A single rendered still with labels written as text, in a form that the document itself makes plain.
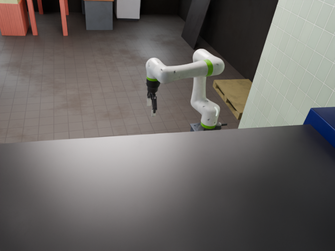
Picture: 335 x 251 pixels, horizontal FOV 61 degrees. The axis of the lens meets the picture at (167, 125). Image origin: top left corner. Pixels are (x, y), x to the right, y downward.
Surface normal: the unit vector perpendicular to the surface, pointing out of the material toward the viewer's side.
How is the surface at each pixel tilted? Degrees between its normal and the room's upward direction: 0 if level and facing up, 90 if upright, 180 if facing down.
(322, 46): 90
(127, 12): 90
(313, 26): 90
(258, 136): 0
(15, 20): 90
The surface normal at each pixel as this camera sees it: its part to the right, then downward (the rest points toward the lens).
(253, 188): 0.11, -0.80
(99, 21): 0.29, 0.59
